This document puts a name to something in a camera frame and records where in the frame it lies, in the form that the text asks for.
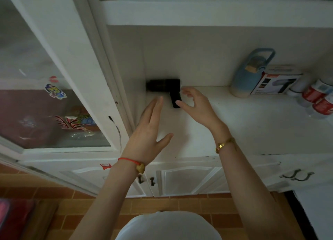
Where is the person's white shirt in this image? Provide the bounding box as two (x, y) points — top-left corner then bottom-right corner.
(115, 211), (222, 240)

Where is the person's right forearm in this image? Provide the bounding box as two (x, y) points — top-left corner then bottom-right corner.
(215, 138), (296, 240)

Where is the white glass cabinet door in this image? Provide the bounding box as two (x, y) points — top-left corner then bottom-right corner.
(0, 0), (136, 167)

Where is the cartoon character sticker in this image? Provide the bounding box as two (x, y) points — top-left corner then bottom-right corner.
(45, 84), (67, 100)

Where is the gold bracelet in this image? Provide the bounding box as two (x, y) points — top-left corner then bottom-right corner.
(215, 137), (237, 154)

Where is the dark curved drawer handle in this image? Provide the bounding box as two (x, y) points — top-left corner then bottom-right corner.
(279, 169), (301, 179)
(291, 171), (315, 182)

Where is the person's left hand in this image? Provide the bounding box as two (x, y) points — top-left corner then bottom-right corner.
(121, 96), (174, 167)

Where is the plain white bottle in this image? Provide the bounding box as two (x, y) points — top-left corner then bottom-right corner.
(286, 74), (314, 97)

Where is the blue water bottle with handle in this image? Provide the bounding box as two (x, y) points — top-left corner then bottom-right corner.
(230, 48), (276, 99)

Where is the red string heart bracelet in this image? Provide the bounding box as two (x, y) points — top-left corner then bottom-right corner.
(118, 157), (146, 175)

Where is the white product box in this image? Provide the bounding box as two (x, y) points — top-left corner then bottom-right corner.
(250, 65), (304, 96)

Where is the black handheld massage gun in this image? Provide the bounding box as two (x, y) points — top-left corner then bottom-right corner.
(146, 78), (182, 109)

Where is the red and white patterned packet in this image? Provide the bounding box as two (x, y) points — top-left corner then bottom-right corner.
(52, 113), (96, 138)

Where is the red bag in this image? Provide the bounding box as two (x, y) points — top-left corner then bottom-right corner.
(0, 198), (37, 240)

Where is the white drawer front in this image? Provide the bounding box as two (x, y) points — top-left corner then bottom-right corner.
(247, 154), (333, 193)

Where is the white bottle with red label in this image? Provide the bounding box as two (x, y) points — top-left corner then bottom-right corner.
(307, 93), (333, 120)
(299, 77), (333, 108)

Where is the person's left forearm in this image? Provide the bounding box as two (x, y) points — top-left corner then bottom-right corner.
(70, 159), (147, 240)

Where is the white lower cabinet door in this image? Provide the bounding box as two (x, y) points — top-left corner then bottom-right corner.
(25, 160), (146, 198)
(146, 158), (230, 198)

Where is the person's right hand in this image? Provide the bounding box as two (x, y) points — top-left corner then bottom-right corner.
(176, 87), (232, 143)

